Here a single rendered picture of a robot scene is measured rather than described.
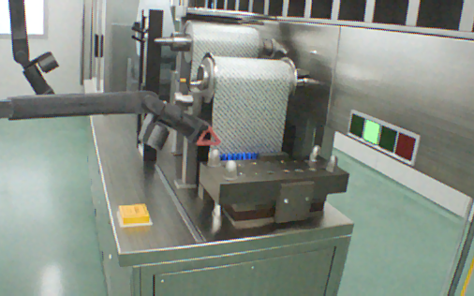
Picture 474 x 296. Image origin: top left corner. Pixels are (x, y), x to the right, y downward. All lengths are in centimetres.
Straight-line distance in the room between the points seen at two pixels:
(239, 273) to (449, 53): 72
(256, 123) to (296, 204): 28
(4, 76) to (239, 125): 581
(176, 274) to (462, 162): 69
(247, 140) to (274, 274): 40
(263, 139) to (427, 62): 55
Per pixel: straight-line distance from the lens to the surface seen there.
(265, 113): 120
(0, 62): 674
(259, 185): 104
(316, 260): 119
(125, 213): 106
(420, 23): 99
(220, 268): 104
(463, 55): 88
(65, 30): 661
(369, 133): 105
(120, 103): 103
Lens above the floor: 141
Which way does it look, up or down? 18 degrees down
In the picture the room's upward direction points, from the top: 5 degrees clockwise
